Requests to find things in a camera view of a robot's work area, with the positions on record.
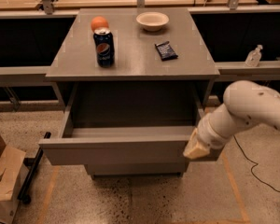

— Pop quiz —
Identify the grey top drawer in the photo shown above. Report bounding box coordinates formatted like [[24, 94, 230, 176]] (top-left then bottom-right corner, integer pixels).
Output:
[[39, 81, 203, 166]]

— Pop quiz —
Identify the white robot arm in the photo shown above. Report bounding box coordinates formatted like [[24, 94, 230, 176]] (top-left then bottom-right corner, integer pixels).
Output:
[[183, 80, 280, 160]]

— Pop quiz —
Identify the grey drawer cabinet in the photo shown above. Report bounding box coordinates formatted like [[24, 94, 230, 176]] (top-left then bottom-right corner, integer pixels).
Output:
[[46, 8, 219, 177]]

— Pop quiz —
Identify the dark blue snack packet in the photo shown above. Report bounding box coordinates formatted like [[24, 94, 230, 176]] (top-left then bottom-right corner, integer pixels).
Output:
[[155, 41, 178, 61]]

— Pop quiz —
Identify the clear sanitizer bottle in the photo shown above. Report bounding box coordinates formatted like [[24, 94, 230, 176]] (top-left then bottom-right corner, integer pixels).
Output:
[[245, 45, 263, 67]]

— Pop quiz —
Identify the white bowl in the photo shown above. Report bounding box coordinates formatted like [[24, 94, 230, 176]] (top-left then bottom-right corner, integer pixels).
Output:
[[136, 12, 169, 32]]

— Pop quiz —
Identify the blue pepsi can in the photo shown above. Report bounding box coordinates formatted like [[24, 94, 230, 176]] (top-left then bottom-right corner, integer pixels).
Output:
[[93, 27, 115, 68]]

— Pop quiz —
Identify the orange fruit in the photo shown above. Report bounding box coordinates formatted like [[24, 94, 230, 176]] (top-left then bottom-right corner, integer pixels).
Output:
[[91, 16, 109, 32]]

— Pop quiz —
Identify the black cart leg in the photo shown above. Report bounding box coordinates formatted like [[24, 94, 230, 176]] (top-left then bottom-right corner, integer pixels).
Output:
[[17, 132, 53, 205]]

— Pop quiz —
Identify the brown cardboard box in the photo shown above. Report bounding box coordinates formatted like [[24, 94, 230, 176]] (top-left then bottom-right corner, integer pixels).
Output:
[[0, 134, 27, 224]]

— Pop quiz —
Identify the black floor cable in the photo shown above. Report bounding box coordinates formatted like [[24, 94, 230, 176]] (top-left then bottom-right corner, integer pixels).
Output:
[[232, 133, 280, 197]]

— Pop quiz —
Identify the grey metal shelf rail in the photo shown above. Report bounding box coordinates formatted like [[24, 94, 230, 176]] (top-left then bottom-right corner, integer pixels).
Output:
[[215, 61, 280, 82]]

